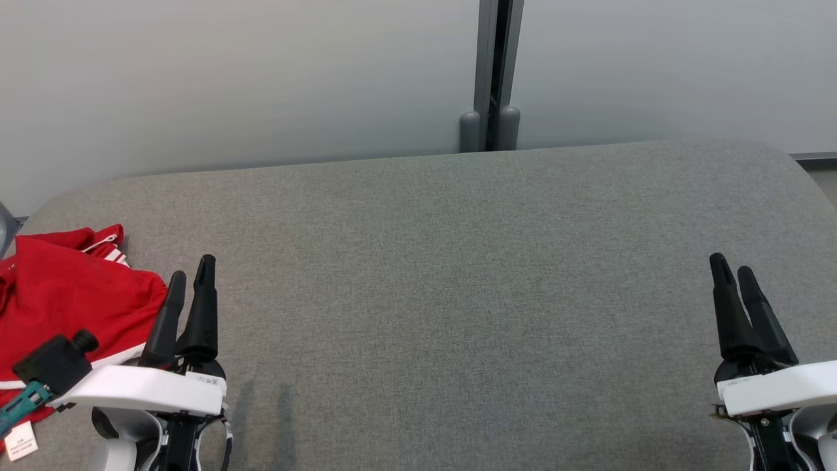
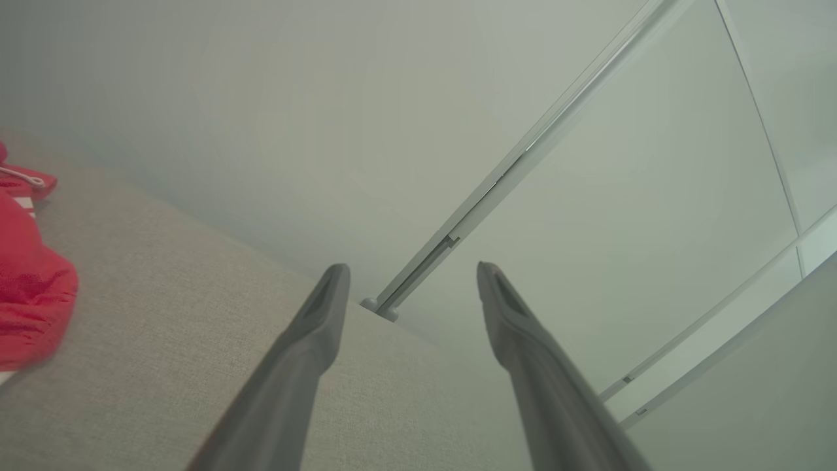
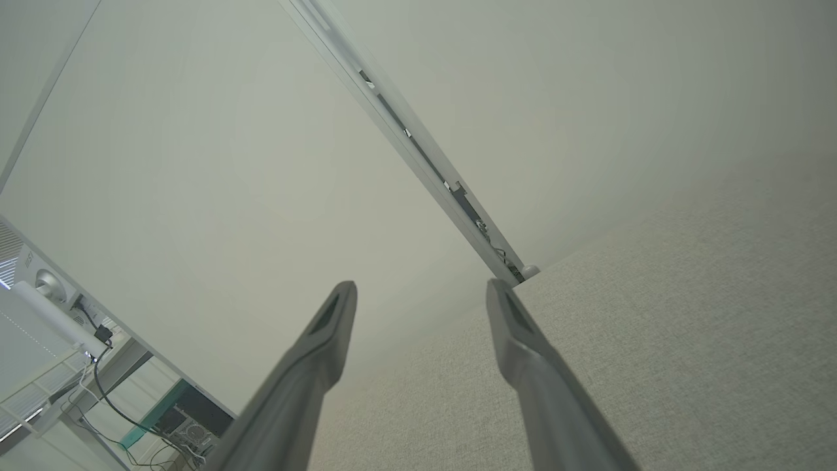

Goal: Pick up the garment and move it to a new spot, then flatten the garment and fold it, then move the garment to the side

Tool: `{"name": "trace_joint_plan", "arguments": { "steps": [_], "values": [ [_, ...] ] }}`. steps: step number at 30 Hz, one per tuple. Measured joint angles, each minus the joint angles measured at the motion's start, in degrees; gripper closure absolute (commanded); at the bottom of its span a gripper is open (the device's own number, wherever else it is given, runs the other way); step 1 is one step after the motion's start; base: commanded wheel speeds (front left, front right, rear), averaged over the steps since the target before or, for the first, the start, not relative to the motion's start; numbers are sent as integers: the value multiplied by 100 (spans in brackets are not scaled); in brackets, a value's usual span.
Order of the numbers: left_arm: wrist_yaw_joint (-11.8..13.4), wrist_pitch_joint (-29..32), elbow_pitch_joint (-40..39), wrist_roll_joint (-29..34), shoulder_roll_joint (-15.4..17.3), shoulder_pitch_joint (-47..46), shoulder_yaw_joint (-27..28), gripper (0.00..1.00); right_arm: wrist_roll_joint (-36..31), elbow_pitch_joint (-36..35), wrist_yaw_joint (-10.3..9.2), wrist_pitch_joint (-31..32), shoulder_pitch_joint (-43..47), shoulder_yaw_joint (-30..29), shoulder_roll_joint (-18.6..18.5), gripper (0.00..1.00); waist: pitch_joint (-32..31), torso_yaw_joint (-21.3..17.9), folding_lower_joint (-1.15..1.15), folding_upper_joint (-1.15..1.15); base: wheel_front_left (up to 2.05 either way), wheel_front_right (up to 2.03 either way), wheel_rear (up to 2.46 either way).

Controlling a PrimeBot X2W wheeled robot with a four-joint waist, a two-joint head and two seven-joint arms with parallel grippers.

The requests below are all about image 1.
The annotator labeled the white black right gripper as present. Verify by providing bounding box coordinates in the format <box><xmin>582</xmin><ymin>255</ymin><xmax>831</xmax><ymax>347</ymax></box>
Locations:
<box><xmin>709</xmin><ymin>253</ymin><xmax>837</xmax><ymax>418</ymax></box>

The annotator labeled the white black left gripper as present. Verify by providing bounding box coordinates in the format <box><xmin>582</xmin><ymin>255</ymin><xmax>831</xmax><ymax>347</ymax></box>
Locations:
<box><xmin>49</xmin><ymin>254</ymin><xmax>228</xmax><ymax>417</ymax></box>

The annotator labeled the red Bulls basketball jersey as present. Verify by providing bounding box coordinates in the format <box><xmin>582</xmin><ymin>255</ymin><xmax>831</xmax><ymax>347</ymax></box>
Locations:
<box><xmin>0</xmin><ymin>237</ymin><xmax>169</xmax><ymax>453</ymax></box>

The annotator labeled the dark grey unclear object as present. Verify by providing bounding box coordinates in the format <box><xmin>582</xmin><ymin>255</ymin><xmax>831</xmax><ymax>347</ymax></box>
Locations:
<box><xmin>0</xmin><ymin>201</ymin><xmax>22</xmax><ymax>257</ymax></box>

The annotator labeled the teal plug left camera cable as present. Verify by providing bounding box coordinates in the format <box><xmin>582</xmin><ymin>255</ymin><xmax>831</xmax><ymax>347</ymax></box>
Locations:
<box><xmin>0</xmin><ymin>381</ymin><xmax>53</xmax><ymax>438</ymax></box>

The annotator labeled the grey rounded post foot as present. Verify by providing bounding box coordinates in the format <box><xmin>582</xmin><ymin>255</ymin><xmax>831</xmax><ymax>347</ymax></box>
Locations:
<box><xmin>459</xmin><ymin>111</ymin><xmax>483</xmax><ymax>153</ymax></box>
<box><xmin>497</xmin><ymin>106</ymin><xmax>522</xmax><ymax>151</ymax></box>

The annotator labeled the grey partition post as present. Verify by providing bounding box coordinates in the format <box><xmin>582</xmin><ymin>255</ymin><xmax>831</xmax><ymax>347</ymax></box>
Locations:
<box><xmin>473</xmin><ymin>0</ymin><xmax>525</xmax><ymax>152</ymax></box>

